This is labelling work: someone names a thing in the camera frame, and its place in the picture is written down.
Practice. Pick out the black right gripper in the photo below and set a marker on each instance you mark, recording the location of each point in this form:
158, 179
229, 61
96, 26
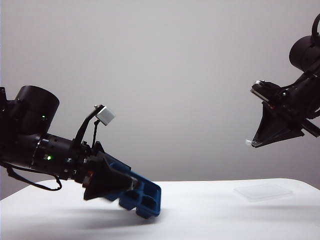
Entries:
300, 100

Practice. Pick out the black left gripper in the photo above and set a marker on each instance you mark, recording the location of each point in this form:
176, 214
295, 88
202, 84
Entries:
87, 165

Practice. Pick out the blue ice cube tray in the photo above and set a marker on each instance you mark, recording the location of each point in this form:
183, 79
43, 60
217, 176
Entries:
150, 200

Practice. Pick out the clear plastic tray lid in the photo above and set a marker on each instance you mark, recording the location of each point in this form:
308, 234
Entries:
262, 192

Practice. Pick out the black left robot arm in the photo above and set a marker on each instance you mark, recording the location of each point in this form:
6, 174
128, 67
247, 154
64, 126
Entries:
32, 112

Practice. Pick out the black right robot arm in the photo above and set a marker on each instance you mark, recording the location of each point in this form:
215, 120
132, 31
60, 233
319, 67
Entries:
302, 55

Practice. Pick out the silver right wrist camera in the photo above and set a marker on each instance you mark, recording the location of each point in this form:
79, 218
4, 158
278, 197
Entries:
262, 90

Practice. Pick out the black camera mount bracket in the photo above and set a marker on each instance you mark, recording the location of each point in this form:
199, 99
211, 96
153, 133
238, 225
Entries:
83, 127

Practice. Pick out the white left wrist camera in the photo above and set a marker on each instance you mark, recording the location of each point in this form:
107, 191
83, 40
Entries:
106, 115

